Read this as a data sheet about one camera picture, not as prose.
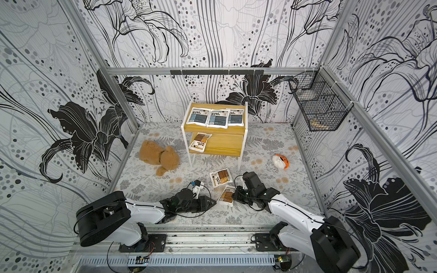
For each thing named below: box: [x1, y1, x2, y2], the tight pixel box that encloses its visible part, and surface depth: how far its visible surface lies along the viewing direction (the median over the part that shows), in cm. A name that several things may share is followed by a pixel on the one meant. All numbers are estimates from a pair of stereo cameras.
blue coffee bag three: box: [225, 108, 245, 127], surface depth 77 cm
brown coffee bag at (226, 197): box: [216, 184, 237, 207], surface depth 85 cm
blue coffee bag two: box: [206, 109, 231, 130], surface depth 76 cm
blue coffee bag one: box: [186, 106, 212, 127], surface depth 78 cm
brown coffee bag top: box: [209, 167, 233, 189], surface depth 92 cm
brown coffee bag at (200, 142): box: [188, 132, 213, 153], surface depth 88 cm
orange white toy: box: [271, 154, 290, 169], surface depth 95 cm
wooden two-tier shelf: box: [180, 100, 249, 171], surface depth 82 cm
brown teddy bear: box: [139, 139, 180, 177], surface depth 95 cm
